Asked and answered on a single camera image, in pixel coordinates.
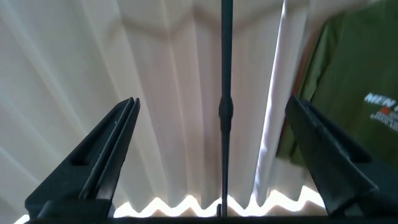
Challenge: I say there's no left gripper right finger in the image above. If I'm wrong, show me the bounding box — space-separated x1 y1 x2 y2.
285 93 398 217

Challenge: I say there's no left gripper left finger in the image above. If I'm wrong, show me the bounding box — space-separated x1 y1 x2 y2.
24 96 141 220

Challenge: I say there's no green printed shirt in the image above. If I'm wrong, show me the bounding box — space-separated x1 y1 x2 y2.
275 0 398 171

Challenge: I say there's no black clothes rack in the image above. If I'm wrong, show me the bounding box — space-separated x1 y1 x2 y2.
216 0 234 218

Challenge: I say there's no beige curtain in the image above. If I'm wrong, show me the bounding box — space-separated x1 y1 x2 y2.
0 0 379 218

